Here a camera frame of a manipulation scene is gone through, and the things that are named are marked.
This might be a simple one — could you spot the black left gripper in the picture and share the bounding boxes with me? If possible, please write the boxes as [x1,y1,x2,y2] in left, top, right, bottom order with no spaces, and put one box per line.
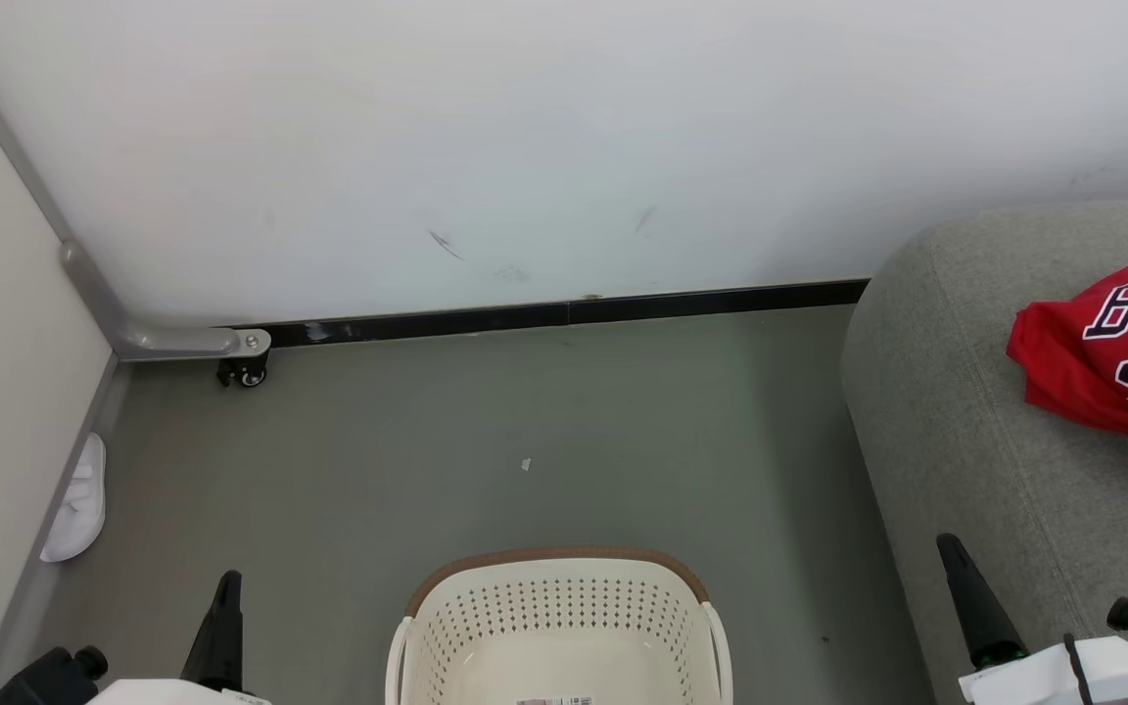
[0,570,245,705]

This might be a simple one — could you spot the red and white jersey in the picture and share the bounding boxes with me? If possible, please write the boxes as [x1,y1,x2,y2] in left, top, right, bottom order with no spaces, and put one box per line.
[1005,255,1128,495]

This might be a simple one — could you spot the cream perforated laundry basket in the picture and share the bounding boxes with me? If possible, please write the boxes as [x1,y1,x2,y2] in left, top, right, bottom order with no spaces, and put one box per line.
[385,546,733,705]

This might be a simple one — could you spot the grey fabric sofa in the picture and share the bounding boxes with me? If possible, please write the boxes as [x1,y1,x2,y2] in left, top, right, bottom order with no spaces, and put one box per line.
[840,199,1128,705]

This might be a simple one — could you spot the white slipper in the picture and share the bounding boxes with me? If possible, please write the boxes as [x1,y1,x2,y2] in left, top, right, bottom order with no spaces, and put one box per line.
[39,432,108,564]

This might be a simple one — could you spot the black caster wheel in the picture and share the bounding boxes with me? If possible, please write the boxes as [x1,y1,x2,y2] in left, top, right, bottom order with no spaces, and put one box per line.
[216,357,269,390]

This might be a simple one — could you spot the dark baseboard strip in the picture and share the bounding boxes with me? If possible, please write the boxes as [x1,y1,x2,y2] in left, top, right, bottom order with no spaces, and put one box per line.
[231,279,870,349]

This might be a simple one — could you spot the white right camera mount bracket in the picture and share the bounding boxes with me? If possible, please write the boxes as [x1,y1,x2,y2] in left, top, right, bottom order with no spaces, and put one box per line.
[959,636,1128,705]

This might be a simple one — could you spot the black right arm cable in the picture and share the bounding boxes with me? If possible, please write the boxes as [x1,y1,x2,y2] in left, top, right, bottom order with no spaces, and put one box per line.
[1063,634,1099,705]

